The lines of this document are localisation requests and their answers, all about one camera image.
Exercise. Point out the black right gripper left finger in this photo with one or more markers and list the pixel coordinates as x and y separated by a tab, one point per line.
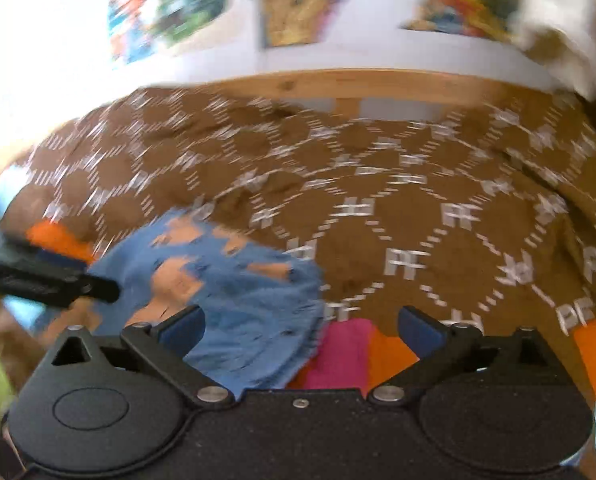
161	348

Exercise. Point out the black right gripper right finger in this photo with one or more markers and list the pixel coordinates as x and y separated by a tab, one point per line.
440	350

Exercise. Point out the blue pants with orange trucks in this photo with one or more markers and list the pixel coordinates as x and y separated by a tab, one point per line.
263	309

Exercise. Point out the orange blue pink bedsheet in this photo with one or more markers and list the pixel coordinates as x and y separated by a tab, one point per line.
353	354

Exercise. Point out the brown PF patterned blanket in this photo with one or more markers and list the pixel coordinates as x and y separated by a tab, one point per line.
486	215

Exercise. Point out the anime girl green poster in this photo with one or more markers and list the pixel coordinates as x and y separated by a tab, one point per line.
138	29

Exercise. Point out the white pillow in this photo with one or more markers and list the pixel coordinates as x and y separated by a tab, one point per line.
560	35

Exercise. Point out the wooden bed frame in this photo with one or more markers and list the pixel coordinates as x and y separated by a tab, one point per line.
348	87

